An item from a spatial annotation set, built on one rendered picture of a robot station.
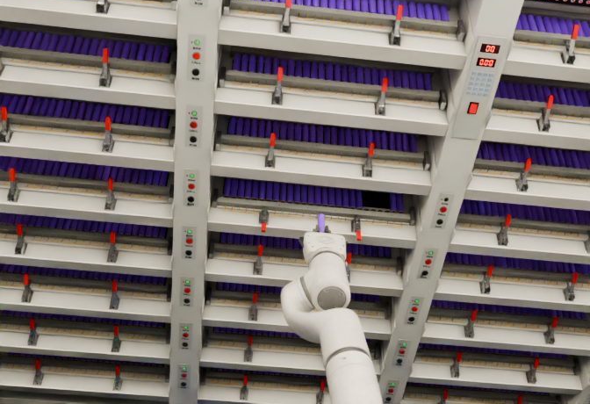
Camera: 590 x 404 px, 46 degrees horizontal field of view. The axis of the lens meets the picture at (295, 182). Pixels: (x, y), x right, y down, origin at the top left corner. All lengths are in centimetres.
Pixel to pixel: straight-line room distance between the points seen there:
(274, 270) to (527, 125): 84
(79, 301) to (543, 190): 142
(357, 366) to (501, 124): 85
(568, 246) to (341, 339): 103
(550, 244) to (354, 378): 106
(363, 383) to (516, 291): 109
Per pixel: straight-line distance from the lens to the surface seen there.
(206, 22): 167
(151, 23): 169
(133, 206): 200
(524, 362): 257
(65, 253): 215
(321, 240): 166
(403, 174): 191
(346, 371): 127
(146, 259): 211
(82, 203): 202
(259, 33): 167
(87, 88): 180
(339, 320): 137
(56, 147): 192
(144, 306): 224
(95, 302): 226
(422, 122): 180
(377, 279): 213
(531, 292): 228
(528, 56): 181
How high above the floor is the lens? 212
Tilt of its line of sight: 33 degrees down
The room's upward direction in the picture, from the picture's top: 8 degrees clockwise
